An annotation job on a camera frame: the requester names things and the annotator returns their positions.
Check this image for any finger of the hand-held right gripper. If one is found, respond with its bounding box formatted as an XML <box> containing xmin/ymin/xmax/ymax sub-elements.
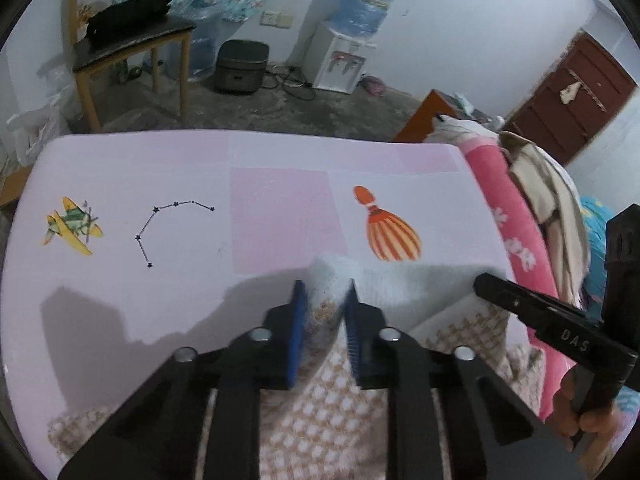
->
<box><xmin>472</xmin><ymin>272</ymin><xmax>638</xmax><ymax>386</ymax></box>

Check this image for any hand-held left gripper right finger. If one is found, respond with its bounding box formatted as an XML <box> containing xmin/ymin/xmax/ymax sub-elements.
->
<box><xmin>345</xmin><ymin>280</ymin><xmax>586</xmax><ymax>480</ymax></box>

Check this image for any brown wooden door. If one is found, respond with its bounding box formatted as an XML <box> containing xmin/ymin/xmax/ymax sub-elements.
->
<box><xmin>502</xmin><ymin>32</ymin><xmax>638</xmax><ymax>166</ymax></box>

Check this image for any wall socket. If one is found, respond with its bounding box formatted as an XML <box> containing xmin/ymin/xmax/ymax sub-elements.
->
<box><xmin>261</xmin><ymin>10</ymin><xmax>296</xmax><ymax>28</ymax></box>

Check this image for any person's right hand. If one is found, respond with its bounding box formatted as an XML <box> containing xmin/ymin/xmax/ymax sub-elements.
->
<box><xmin>550</xmin><ymin>366</ymin><xmax>626</xmax><ymax>453</ymax></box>

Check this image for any cream cloth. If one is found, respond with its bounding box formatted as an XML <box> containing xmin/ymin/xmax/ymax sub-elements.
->
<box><xmin>500</xmin><ymin>132</ymin><xmax>591</xmax><ymax>306</ymax></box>

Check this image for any white water dispenser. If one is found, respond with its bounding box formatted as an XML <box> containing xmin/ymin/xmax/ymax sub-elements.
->
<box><xmin>302</xmin><ymin>21</ymin><xmax>368</xmax><ymax>94</ymax></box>

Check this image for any black power cable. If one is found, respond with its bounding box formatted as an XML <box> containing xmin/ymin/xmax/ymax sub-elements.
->
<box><xmin>260</xmin><ymin>62</ymin><xmax>317</xmax><ymax>102</ymax></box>

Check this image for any dark grey rice cooker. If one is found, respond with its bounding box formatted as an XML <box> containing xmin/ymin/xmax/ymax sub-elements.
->
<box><xmin>214</xmin><ymin>39</ymin><xmax>271</xmax><ymax>95</ymax></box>

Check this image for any white garment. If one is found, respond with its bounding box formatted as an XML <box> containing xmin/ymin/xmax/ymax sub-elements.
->
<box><xmin>425</xmin><ymin>114</ymin><xmax>501</xmax><ymax>148</ymax></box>

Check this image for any plain blue water jug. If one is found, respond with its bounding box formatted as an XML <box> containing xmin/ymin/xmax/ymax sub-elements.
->
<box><xmin>172</xmin><ymin>0</ymin><xmax>223</xmax><ymax>81</ymax></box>

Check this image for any orange wooden cabinet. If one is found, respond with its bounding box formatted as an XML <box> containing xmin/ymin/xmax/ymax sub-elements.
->
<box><xmin>392</xmin><ymin>89</ymin><xmax>463</xmax><ymax>143</ymax></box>

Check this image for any pink floral blanket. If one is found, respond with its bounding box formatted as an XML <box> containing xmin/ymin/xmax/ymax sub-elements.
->
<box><xmin>460</xmin><ymin>142</ymin><xmax>566</xmax><ymax>421</ymax></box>

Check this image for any beige checked garment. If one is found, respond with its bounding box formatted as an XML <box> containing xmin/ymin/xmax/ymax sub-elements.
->
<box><xmin>47</xmin><ymin>252</ymin><xmax>551</xmax><ymax>480</ymax></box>

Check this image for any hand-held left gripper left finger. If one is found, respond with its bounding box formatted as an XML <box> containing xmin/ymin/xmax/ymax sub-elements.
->
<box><xmin>57</xmin><ymin>280</ymin><xmax>307</xmax><ymax>480</ymax></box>

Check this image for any wooden chair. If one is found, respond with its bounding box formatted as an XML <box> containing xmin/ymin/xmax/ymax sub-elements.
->
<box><xmin>61</xmin><ymin>0</ymin><xmax>198</xmax><ymax>133</ymax></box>

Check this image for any pale pink printed bed sheet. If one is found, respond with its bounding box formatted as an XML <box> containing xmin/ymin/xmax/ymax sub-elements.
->
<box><xmin>0</xmin><ymin>130</ymin><xmax>521</xmax><ymax>471</ymax></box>

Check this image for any white plastic bag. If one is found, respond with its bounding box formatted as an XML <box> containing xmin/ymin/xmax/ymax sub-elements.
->
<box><xmin>7</xmin><ymin>65</ymin><xmax>76</xmax><ymax>166</ymax></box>

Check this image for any black cloth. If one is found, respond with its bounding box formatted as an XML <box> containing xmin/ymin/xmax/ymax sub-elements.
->
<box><xmin>82</xmin><ymin>0</ymin><xmax>173</xmax><ymax>51</ymax></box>

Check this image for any blue labelled water jug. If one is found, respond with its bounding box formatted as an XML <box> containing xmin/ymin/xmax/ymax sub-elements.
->
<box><xmin>330</xmin><ymin>0</ymin><xmax>403</xmax><ymax>38</ymax></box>

